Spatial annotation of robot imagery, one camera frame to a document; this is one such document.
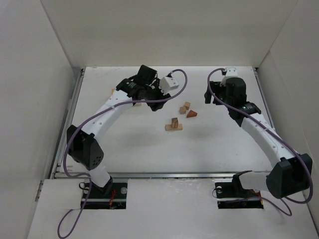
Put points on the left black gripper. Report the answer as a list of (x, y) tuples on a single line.
[(154, 100)]

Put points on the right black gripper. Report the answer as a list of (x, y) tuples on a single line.
[(212, 92)]

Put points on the cream plastic drawer box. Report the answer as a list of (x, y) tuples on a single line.
[(117, 97)]

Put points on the red-brown wood triangle block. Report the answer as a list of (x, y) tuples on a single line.
[(191, 114)]

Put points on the striped dark wood block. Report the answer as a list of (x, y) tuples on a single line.
[(174, 123)]

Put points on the long light wood block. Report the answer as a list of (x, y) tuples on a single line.
[(170, 127)]

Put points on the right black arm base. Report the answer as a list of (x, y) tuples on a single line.
[(231, 197)]

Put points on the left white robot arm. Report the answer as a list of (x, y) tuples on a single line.
[(85, 147)]

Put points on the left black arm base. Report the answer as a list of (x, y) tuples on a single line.
[(115, 200)]

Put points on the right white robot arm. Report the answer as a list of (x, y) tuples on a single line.
[(291, 171)]

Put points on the light wood cube block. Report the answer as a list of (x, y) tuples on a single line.
[(182, 110)]

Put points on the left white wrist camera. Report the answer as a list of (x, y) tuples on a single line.
[(167, 84)]

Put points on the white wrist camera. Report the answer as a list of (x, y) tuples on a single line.
[(167, 84), (227, 73)]

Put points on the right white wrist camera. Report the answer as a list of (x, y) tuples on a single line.
[(227, 73)]

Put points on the right metal table rail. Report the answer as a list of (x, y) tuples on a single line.
[(266, 117)]

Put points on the metal table rail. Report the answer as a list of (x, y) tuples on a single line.
[(144, 175), (266, 117), (66, 120)]

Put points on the front metal table rail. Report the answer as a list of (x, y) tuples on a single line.
[(144, 175)]

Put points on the left metal table rail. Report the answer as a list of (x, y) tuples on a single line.
[(66, 120)]

